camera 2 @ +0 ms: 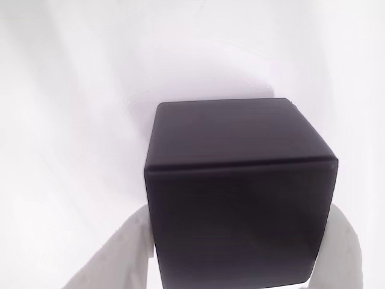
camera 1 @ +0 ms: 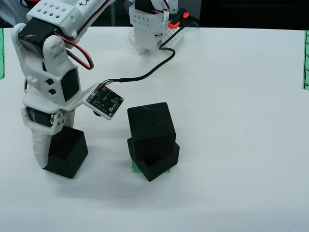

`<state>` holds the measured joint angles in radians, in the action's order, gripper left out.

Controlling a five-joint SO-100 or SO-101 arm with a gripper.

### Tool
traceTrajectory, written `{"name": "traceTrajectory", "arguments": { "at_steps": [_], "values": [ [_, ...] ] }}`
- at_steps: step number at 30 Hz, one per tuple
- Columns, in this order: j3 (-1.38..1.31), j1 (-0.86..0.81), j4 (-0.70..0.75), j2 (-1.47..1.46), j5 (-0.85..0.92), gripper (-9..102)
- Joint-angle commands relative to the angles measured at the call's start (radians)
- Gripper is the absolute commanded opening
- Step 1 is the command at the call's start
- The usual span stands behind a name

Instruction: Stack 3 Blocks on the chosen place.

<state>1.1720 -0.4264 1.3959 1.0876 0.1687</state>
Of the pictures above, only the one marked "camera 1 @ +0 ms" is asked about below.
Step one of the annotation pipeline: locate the white plastic sheet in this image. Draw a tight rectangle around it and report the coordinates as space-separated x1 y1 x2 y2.
0 0 28 28

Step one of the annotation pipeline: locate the white studded base plate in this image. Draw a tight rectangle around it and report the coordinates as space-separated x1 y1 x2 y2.
127 25 184 54

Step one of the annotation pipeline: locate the black camera cable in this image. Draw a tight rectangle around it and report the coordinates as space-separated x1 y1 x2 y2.
95 21 200 94

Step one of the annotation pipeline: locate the black cube block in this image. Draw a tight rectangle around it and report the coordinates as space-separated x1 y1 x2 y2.
126 137 181 183
127 101 177 161
42 127 89 179

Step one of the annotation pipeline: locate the red white black servo cable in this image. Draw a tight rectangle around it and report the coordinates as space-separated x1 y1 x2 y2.
54 28 95 71

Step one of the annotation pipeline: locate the camera board on white bracket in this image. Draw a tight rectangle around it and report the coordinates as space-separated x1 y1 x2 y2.
72 81 125 121

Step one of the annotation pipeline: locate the green paper strip with arrows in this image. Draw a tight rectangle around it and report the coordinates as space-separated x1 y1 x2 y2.
0 28 6 80
301 30 309 91

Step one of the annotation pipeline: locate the green striped square marker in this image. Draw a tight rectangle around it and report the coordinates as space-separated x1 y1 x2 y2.
131 160 171 174

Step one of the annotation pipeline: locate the orange and black clamp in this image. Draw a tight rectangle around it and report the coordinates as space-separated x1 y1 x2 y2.
168 8 189 29

